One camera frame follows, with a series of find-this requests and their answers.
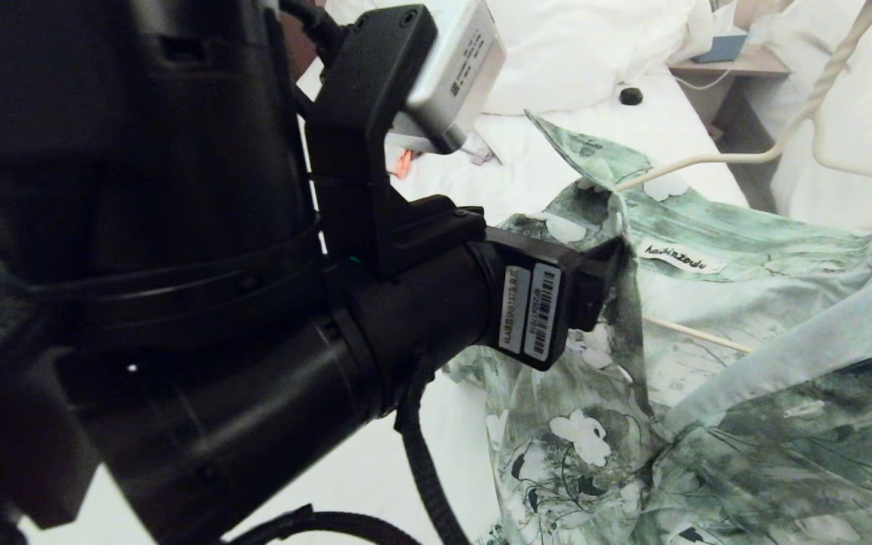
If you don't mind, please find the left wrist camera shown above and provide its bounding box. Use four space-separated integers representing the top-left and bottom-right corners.
304 0 507 278

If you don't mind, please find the white pillow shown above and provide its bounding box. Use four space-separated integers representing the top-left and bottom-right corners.
325 0 714 117

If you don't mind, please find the blue box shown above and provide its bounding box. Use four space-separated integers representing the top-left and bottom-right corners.
692 33 749 64

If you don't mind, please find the thin white cable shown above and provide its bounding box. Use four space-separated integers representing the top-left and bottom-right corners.
674 68 733 91

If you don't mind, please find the white clothes hanger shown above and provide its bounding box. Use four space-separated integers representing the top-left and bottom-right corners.
616 0 872 355

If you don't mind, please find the white bed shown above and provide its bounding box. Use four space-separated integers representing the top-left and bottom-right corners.
20 0 872 545

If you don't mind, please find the wooden nightstand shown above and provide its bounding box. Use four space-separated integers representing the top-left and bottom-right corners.
668 48 794 214

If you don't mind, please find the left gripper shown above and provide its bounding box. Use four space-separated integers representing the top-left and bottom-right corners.
92 226 628 545

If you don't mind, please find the black cable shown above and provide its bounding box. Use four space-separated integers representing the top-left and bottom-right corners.
223 369 472 545
279 0 347 48

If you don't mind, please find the green floral shirt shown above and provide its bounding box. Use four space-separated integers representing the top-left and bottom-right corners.
444 110 872 545

